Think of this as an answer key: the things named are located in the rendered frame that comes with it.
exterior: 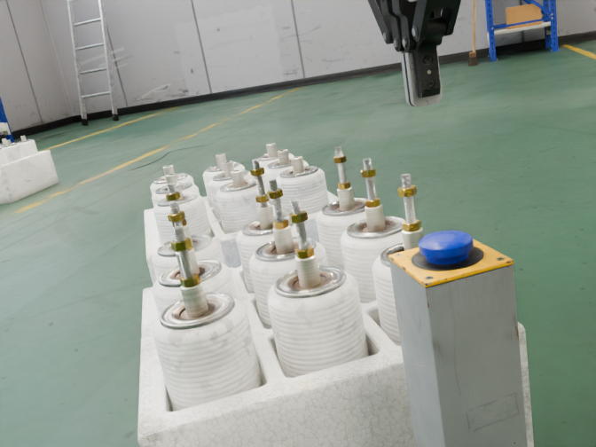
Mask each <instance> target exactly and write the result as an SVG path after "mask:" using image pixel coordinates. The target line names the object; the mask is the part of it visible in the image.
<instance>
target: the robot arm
mask: <svg viewBox="0 0 596 447"><path fill-rule="evenodd" d="M460 2H461V0H416V1H410V2H409V1H408V0H368V3H369V5H370V7H371V9H372V13H373V15H374V17H375V19H376V21H377V24H378V26H379V28H380V31H381V33H382V36H383V38H384V41H385V43H386V44H392V43H393V44H394V46H395V49H396V51H397V52H402V53H401V61H402V69H403V77H404V90H405V98H406V102H407V104H408V105H409V106H418V107H421V106H429V105H433V104H437V103H439V102H440V101H441V100H442V97H443V94H442V86H441V77H440V69H439V60H438V52H437V48H436V46H438V45H440V44H441V43H442V40H443V36H447V35H452V33H453V30H454V26H455V23H456V19H457V16H458V12H459V6H460ZM442 10H443V11H442ZM441 12H442V15H441Z"/></svg>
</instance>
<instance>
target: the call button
mask: <svg viewBox="0 0 596 447"><path fill-rule="evenodd" d="M473 248H474V242H473V237H472V236H471V235H470V234H468V233H466V232H464V231H437V232H433V233H430V234H428V235H426V236H424V237H423V238H422V239H421V240H420V241H419V250H420V253H421V254H422V255H424V256H425V257H426V260H427V261H428V262H429V263H434V264H452V263H459V262H462V261H464V260H466V259H467V258H468V256H469V253H468V252H470V251H471V250H472V249H473Z"/></svg>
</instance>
